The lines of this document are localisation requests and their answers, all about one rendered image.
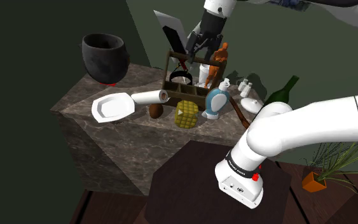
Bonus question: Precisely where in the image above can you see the dark robot stand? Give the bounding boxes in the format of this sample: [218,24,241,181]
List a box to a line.
[144,140,293,224]

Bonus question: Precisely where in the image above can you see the brown wooden caddy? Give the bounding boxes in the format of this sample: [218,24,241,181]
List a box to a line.
[161,49,228,111]

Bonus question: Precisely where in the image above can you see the red-handled tool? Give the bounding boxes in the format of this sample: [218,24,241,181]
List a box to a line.
[176,60,189,73]

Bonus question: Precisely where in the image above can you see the brown egg-shaped fruit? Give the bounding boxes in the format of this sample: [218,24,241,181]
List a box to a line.
[148,103,164,120]

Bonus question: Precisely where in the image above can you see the white shaker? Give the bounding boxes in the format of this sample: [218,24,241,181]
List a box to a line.
[237,78,249,92]
[240,81,254,99]

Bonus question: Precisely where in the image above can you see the dark green wine bottle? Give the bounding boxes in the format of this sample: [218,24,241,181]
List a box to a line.
[252,74,300,122]

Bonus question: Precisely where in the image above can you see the blue and white bottle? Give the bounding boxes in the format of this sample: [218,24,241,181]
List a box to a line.
[201,78,231,120]

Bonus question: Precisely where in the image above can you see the large black pot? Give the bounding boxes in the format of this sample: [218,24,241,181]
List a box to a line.
[81,32,131,85]

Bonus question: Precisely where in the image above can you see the white paper towel roll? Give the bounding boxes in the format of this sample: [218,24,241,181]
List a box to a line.
[130,89,170,105]

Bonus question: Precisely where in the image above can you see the white bottle in caddy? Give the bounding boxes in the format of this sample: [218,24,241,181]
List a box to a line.
[198,63,212,88]

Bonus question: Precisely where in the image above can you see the yellow pineapple-shaped object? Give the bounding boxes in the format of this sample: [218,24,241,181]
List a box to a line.
[174,100,200,130]

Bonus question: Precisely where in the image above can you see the green plant in orange pot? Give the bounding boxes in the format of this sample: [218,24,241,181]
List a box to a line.
[301,142,358,193]

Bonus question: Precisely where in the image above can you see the brown wooden stick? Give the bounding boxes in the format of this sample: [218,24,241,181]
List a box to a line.
[228,96,251,130]

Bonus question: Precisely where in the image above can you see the orange human figure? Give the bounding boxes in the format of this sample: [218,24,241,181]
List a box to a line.
[203,42,230,90]

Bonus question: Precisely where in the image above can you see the white square plate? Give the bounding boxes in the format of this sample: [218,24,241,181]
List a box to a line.
[91,92,135,123]

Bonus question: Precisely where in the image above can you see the white round lid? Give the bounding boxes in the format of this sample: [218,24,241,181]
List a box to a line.
[240,97,264,115]

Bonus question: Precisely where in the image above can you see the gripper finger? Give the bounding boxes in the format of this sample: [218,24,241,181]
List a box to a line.
[186,30,203,59]
[203,33,224,62]

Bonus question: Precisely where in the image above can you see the black ring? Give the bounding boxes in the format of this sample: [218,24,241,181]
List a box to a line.
[169,70,194,86]

